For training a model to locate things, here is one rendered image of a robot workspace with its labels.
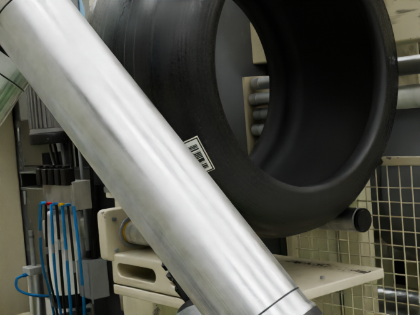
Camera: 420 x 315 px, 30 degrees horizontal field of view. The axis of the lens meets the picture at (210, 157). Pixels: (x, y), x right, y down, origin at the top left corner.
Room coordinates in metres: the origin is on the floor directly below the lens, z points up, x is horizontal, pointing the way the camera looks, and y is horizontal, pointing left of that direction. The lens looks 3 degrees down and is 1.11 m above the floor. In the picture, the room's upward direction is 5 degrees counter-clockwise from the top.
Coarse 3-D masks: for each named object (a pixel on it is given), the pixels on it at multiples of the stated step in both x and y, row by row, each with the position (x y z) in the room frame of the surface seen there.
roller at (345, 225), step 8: (352, 208) 1.43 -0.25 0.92; (360, 208) 1.42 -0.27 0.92; (344, 216) 1.42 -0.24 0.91; (352, 216) 1.41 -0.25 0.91; (360, 216) 1.41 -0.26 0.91; (368, 216) 1.42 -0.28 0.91; (328, 224) 1.46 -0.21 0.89; (336, 224) 1.44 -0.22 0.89; (344, 224) 1.42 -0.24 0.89; (352, 224) 1.41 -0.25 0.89; (360, 224) 1.41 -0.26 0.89; (368, 224) 1.42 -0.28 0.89
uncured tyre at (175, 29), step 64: (128, 0) 1.25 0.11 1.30; (192, 0) 1.18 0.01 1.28; (256, 0) 1.62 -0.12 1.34; (320, 0) 1.59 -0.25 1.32; (128, 64) 1.21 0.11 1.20; (192, 64) 1.17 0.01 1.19; (320, 64) 1.65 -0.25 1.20; (384, 64) 1.44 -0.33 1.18; (192, 128) 1.17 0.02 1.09; (320, 128) 1.63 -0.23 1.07; (384, 128) 1.43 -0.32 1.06; (256, 192) 1.23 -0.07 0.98; (320, 192) 1.32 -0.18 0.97
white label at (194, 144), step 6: (192, 138) 1.17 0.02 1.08; (198, 138) 1.17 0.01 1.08; (186, 144) 1.18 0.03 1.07; (192, 144) 1.18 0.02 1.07; (198, 144) 1.18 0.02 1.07; (192, 150) 1.18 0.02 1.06; (198, 150) 1.18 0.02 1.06; (204, 150) 1.18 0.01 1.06; (198, 156) 1.18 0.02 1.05; (204, 156) 1.18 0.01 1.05; (204, 162) 1.19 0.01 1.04; (210, 162) 1.19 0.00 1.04; (204, 168) 1.19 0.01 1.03; (210, 168) 1.19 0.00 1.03
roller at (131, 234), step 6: (132, 222) 1.49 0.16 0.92; (126, 228) 1.49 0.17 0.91; (132, 228) 1.47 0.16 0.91; (126, 234) 1.48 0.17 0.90; (132, 234) 1.47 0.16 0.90; (138, 234) 1.45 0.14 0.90; (126, 240) 1.50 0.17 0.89; (132, 240) 1.47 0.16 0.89; (138, 240) 1.46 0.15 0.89; (144, 240) 1.44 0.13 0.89
